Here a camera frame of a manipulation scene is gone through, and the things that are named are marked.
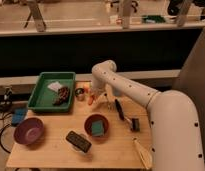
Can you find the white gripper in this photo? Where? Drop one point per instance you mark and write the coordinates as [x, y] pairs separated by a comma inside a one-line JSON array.
[[100, 95]]

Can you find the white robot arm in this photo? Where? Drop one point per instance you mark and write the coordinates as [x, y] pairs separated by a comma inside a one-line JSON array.
[[175, 127]]

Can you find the blue cup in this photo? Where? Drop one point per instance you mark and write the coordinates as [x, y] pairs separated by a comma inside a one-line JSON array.
[[116, 92]]

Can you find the orange round fruit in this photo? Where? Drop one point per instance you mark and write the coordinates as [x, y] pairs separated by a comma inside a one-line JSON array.
[[87, 87]]

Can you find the teal sponge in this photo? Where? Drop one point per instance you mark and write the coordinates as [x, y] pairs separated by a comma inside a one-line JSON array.
[[97, 128]]

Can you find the dark red bowl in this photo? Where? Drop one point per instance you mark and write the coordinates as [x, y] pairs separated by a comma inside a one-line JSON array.
[[91, 119]]

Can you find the brown item in tray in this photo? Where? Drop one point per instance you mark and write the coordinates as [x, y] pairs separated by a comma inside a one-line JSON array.
[[63, 94]]

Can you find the black rectangular block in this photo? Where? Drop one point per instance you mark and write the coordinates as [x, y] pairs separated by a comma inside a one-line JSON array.
[[71, 136]]

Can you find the green plastic tray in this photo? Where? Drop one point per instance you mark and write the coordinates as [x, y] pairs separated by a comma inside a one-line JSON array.
[[42, 98]]

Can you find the white cloth in tray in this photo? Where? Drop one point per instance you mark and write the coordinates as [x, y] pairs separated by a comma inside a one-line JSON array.
[[55, 86]]

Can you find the purple bowl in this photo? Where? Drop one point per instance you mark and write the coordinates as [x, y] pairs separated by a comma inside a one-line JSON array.
[[28, 131]]

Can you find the blue box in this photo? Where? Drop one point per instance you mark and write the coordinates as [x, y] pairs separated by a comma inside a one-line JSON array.
[[18, 116]]

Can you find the black handled brush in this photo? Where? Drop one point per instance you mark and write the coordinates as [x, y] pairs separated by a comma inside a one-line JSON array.
[[133, 122]]

